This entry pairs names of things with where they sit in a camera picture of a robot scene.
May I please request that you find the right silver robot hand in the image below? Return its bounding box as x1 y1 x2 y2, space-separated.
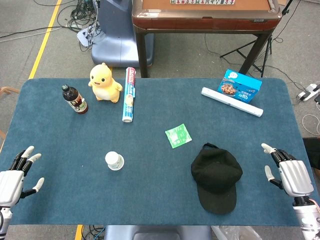
261 142 315 207

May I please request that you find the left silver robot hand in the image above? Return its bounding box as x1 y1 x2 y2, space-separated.
0 145 45 208

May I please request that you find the white paper cup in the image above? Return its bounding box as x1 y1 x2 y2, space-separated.
104 151 125 171

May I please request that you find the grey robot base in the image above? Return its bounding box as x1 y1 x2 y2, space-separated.
103 224 212 240

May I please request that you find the black case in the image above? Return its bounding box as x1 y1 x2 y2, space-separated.
302 136 320 171

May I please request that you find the black baseball cap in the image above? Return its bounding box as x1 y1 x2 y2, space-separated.
190 142 244 215

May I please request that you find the clear plastic bag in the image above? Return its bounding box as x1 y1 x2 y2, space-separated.
211 225 263 240

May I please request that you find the white power strip with plugs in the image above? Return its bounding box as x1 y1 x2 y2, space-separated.
296 83 320 102

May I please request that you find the long white box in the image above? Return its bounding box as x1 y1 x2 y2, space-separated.
201 86 264 118

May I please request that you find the blue cookie box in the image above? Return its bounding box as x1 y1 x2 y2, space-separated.
216 69 263 104

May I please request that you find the dark tea bottle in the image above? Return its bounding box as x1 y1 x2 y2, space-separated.
61 84 89 115

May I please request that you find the green sachet packet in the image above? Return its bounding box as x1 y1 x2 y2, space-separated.
164 123 193 150

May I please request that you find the black tripod stand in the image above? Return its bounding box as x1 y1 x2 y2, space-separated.
219 0 295 78

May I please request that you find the yellow plush dinosaur toy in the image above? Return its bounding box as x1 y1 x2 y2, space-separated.
87 62 124 104

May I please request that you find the blue felt table mat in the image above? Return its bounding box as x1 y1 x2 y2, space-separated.
0 77 320 226

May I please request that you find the cling film roll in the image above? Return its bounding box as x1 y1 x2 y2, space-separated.
121 66 137 123

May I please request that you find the brown mahjong table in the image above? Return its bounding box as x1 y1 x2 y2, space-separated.
131 0 283 78

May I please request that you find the row of face-up mahjong tiles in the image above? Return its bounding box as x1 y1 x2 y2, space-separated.
170 0 236 5

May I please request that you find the thin white cable loop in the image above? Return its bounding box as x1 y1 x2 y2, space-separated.
301 114 320 137

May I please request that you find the long black floor cable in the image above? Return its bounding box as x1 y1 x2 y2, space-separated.
0 24 67 40

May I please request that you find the white power strip under cables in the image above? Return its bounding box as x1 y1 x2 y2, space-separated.
76 27 95 48

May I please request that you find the blue-grey machine pedestal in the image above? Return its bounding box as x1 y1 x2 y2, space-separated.
91 0 155 68

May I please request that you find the tangled black cable bundle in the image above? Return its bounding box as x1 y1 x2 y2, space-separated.
57 0 101 52

